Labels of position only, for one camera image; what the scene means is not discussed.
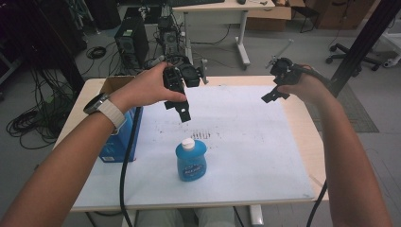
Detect person's left hand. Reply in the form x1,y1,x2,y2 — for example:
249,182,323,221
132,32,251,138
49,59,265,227
109,61,187,115

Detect person's right hand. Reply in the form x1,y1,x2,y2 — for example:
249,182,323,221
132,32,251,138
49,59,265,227
276,64,333,107

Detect blue cardboard box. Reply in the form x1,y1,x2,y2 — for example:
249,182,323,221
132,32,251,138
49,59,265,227
98,75,145,164

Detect white table leg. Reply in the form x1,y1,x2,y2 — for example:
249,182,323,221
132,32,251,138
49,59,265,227
248,204,265,227

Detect brown cardboard box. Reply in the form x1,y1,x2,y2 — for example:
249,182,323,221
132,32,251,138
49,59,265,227
245,5,293,33

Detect blue bottle with white cap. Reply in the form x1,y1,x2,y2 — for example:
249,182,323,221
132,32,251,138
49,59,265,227
174,137,208,183

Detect white desk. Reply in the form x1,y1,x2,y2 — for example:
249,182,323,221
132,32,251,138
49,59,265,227
170,0,293,71

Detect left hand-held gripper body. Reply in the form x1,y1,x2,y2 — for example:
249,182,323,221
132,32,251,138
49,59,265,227
162,61,202,124

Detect coiled black cable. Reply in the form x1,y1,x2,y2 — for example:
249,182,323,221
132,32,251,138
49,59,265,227
85,45,108,61

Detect black computer tower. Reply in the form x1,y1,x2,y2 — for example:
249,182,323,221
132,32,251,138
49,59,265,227
113,15,150,71

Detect wooden cabinet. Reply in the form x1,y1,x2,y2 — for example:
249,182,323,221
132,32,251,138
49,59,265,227
314,0,376,31

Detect wristwatch with white band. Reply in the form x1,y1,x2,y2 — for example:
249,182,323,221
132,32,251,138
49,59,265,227
82,92,128,134

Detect bundle of black floor cables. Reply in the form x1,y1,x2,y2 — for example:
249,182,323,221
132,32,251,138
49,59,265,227
5,67,78,150

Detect black chair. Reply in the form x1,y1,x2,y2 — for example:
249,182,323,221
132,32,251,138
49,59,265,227
290,4,320,34

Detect black office chair base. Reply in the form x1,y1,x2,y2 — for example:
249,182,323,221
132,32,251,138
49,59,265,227
325,42,383,73

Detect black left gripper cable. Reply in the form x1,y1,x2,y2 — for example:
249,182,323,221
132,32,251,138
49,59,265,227
118,106,144,227

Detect white table mat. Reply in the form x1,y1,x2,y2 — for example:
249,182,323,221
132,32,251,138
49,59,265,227
73,84,317,210

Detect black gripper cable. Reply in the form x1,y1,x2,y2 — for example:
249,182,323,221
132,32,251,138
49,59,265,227
118,106,144,227
305,179,329,227

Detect black metal stand beam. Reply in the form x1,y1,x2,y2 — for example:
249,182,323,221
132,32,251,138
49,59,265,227
328,0,401,97

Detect small grey computer case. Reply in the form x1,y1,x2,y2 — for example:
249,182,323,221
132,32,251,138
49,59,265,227
157,15,182,59

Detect black keyboard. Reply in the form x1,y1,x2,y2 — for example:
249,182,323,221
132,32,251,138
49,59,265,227
170,0,227,9

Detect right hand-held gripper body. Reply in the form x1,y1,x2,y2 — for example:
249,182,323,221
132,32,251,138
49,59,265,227
261,57,304,104

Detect grey floor mat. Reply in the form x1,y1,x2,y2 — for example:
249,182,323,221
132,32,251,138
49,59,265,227
303,82,380,134

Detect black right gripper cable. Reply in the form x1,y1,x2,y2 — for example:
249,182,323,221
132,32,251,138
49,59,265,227
305,179,329,227

